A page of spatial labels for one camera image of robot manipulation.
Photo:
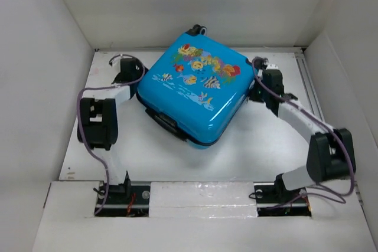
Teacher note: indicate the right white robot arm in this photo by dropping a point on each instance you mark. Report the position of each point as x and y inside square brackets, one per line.
[330, 151]

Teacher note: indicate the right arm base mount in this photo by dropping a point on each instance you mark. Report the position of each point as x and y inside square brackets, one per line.
[271, 203]

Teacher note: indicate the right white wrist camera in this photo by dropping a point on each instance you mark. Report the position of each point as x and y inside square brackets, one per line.
[266, 65]

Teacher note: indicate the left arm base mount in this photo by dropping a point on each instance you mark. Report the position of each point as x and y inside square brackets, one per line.
[132, 203]

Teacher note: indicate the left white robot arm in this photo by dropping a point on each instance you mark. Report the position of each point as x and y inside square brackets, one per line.
[97, 119]

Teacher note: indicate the blue hard-shell suitcase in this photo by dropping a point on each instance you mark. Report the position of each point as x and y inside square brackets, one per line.
[196, 87]

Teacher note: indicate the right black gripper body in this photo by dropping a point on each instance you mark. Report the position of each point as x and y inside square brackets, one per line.
[257, 92]

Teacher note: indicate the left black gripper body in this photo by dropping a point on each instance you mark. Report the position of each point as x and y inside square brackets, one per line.
[139, 72]

